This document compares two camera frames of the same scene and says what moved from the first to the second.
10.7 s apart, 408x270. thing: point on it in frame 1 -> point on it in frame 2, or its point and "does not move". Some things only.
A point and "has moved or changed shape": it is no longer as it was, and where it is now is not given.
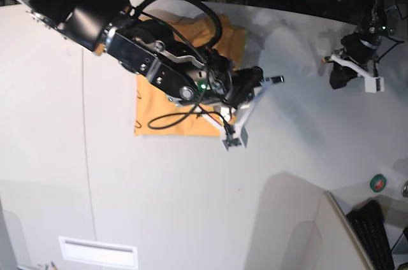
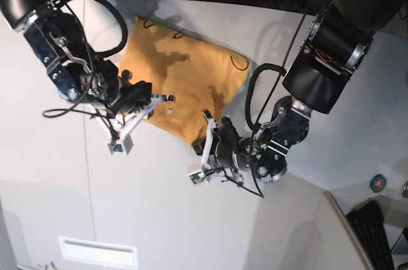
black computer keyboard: [367, 221] does not move
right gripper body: [356, 49] -> [222, 142]
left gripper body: [243, 82] -> [134, 100]
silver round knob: [405, 190] does not move
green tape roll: [378, 183] does not move
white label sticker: [99, 253] does not move
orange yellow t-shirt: [157, 114] has moved or changed shape
